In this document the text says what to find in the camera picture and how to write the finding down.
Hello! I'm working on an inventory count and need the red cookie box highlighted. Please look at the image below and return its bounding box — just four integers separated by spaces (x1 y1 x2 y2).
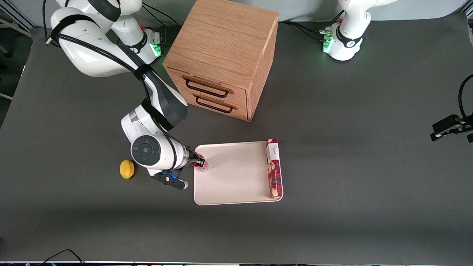
266 139 283 199

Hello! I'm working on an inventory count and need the wooden drawer cabinet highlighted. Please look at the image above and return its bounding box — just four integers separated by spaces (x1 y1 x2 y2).
163 0 279 123

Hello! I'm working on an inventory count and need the beige plastic tray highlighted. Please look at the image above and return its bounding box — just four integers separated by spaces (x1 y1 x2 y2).
194 140 284 206

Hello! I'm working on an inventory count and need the yellow lemon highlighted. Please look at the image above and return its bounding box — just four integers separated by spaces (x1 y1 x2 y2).
119 160 136 180

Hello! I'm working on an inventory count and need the black metal drawer handle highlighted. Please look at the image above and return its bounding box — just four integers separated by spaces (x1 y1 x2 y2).
195 97 234 114
185 79 229 99

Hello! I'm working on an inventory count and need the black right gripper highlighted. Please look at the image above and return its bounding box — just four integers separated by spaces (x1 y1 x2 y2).
187 149 207 171

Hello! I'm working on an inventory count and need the black wrist camera blue light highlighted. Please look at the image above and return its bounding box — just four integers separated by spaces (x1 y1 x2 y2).
150 168 189 190

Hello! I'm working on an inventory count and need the black left arm base cable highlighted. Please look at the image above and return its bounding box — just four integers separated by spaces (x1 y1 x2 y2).
279 11 345 42

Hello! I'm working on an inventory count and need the black clamp mount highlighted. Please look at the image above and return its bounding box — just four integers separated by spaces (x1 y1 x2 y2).
430 114 473 144

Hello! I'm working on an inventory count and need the black arm base cable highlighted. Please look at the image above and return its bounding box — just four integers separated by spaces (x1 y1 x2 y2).
142 3 181 29
279 11 345 42

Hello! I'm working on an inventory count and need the wooden drawer front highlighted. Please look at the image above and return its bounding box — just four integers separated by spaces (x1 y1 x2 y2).
191 92 248 121
180 74 248 108

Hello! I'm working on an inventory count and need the black looped cable at clamp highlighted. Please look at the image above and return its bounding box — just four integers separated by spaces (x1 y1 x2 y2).
458 74 473 119

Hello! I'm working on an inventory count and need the thin black table edge cable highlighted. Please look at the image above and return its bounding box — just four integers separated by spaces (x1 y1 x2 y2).
36 249 86 266

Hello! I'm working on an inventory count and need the black cable along right arm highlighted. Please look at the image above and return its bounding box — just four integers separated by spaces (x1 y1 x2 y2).
42 0 202 163

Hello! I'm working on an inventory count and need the black right arm base cable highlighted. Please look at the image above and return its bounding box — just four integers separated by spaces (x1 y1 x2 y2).
142 3 181 29

